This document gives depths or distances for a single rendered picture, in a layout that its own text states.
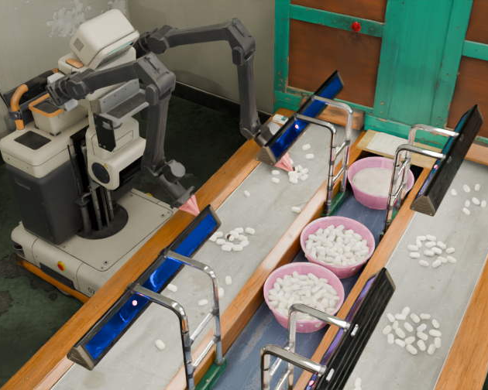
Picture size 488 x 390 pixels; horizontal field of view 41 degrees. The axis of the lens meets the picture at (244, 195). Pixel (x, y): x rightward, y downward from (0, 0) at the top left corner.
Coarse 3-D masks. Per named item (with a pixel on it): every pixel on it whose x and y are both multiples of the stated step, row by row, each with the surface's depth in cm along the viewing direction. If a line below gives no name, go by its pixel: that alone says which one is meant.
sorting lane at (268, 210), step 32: (320, 128) 300; (320, 160) 280; (256, 192) 264; (288, 192) 264; (224, 224) 249; (256, 224) 249; (288, 224) 248; (224, 256) 235; (256, 256) 235; (192, 288) 224; (224, 288) 223; (160, 320) 213; (192, 320) 212; (128, 352) 203; (160, 352) 203; (64, 384) 194; (96, 384) 194; (128, 384) 194; (160, 384) 194
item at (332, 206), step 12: (312, 96) 248; (348, 108) 243; (300, 120) 238; (312, 120) 235; (348, 120) 246; (336, 132) 234; (348, 132) 249; (348, 144) 251; (336, 156) 244; (348, 156) 256; (336, 180) 253; (336, 204) 261; (324, 216) 257
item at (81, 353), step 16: (208, 208) 199; (192, 224) 193; (208, 224) 198; (176, 240) 188; (192, 240) 192; (160, 256) 182; (192, 256) 191; (144, 272) 178; (160, 272) 181; (176, 272) 185; (128, 288) 174; (160, 288) 180; (112, 304) 170; (128, 304) 172; (144, 304) 176; (112, 320) 167; (128, 320) 171; (96, 336) 163; (112, 336) 167; (80, 352) 159; (96, 352) 162
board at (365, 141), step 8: (368, 136) 288; (360, 144) 283; (368, 144) 283; (416, 144) 282; (376, 152) 279; (440, 152) 278; (400, 160) 275; (416, 160) 273; (424, 160) 273; (432, 160) 273
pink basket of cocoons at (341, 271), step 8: (312, 224) 245; (320, 224) 247; (336, 224) 248; (344, 224) 247; (352, 224) 246; (360, 224) 244; (304, 232) 242; (312, 232) 246; (360, 232) 244; (368, 232) 241; (304, 240) 242; (368, 240) 240; (304, 248) 239; (368, 256) 230; (320, 264) 230; (328, 264) 227; (352, 264) 227; (360, 264) 230; (336, 272) 231; (344, 272) 231; (352, 272) 234
